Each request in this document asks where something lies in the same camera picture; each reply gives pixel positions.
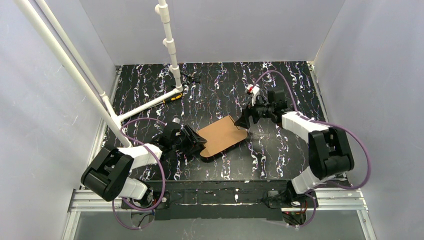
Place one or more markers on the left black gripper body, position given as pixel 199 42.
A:
pixel 191 139

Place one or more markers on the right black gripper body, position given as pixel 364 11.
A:
pixel 251 112

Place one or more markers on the brown cardboard box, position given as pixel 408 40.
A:
pixel 221 135

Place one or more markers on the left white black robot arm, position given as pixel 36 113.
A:
pixel 108 173

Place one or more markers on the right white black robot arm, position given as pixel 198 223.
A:
pixel 329 152

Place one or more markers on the black pliers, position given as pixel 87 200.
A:
pixel 191 78

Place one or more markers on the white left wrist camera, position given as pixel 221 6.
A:
pixel 176 120

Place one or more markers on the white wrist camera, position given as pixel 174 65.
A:
pixel 176 120
pixel 253 91

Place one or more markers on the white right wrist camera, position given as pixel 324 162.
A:
pixel 253 91

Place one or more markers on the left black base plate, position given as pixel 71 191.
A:
pixel 160 200

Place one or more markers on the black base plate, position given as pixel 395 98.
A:
pixel 275 199
pixel 160 200

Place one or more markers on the white PVC pipe frame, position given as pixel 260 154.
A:
pixel 67 30

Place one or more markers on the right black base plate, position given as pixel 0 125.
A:
pixel 275 199

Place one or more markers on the aluminium rail frame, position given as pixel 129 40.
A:
pixel 219 198

